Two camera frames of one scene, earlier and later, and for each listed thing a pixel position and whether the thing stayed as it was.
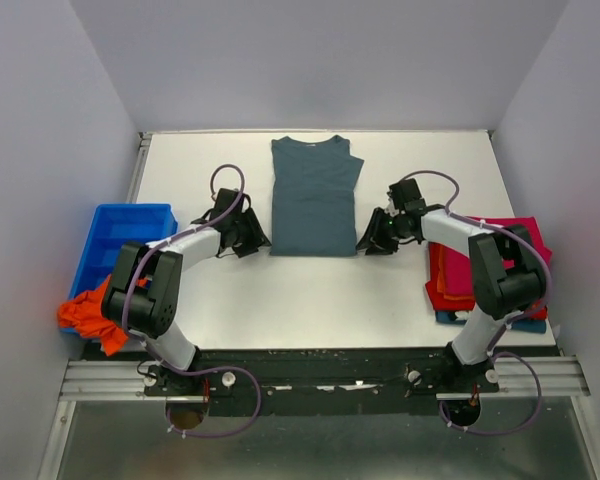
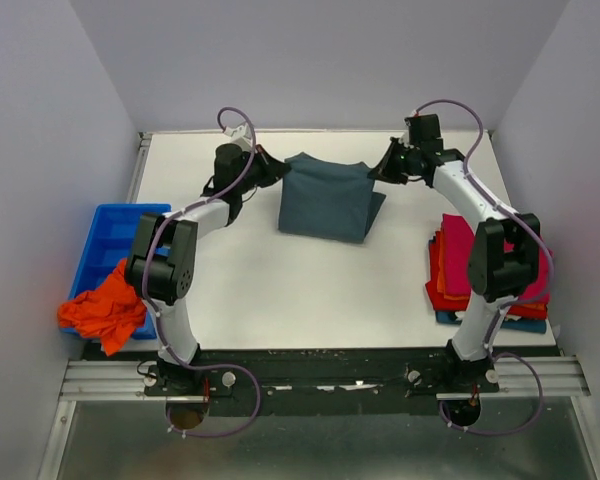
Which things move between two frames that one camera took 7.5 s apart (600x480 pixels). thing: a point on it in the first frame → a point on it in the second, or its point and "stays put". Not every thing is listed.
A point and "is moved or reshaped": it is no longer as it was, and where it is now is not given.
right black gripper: [381, 246] → [385, 169]
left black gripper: [257, 236] → [273, 169]
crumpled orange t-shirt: [84, 315] stays put
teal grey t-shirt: [313, 198] is moved or reshaped
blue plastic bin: [111, 227] stays put
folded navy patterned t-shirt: [531, 326] stays put
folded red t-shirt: [440, 302] stays put
